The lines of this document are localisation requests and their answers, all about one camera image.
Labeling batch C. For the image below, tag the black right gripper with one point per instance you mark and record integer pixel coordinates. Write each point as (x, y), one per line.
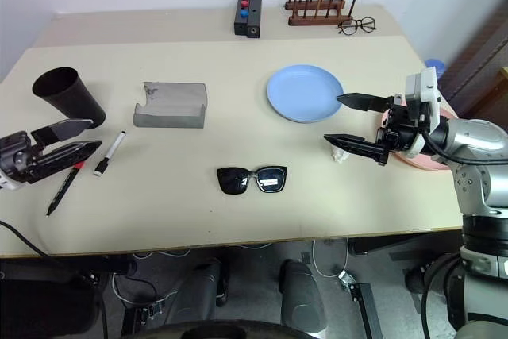
(401, 130)

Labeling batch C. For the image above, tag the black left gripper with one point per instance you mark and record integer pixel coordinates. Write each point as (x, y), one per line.
(18, 156)

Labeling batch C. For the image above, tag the grey glasses case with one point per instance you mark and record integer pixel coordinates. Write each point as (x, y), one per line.
(170, 105)

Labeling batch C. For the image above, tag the black sunglasses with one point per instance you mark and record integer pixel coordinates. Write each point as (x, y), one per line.
(234, 180)

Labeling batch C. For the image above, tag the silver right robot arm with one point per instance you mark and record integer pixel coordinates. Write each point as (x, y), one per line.
(474, 138)

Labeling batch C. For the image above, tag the crumpled white tissue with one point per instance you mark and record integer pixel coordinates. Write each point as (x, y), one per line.
(339, 155)

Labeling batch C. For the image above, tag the black plastic cup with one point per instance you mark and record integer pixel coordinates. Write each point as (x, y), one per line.
(79, 101)

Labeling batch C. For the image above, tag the black pen with red band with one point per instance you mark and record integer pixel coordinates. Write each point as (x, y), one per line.
(63, 188)

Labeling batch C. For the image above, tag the white marker with black cap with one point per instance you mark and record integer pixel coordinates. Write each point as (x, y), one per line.
(111, 152)

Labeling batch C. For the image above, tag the light blue plate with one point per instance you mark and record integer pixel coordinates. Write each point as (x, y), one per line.
(301, 93)

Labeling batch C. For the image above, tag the pink plate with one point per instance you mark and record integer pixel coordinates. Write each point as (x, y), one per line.
(416, 164)

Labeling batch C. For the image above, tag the black-rimmed eyeglasses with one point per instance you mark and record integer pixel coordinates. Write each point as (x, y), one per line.
(358, 26)

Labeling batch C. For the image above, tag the black rectangular block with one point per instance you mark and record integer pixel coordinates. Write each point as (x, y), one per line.
(255, 17)

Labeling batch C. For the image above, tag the black box with coloured buttons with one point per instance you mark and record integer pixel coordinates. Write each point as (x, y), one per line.
(239, 21)

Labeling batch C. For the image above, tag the dark rounded robot leg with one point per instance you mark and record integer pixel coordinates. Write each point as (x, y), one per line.
(206, 287)
(299, 295)

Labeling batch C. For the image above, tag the black metal bar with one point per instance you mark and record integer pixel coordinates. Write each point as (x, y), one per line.
(367, 307)

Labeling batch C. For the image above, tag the dark rounded robot torso rim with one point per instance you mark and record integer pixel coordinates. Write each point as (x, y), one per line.
(222, 330)

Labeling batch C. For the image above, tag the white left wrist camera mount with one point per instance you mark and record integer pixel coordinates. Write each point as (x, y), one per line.
(4, 184)

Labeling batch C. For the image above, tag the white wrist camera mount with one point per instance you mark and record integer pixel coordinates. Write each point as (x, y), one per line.
(428, 87)
(4, 184)

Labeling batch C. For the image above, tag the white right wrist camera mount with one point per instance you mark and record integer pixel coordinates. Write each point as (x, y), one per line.
(428, 87)

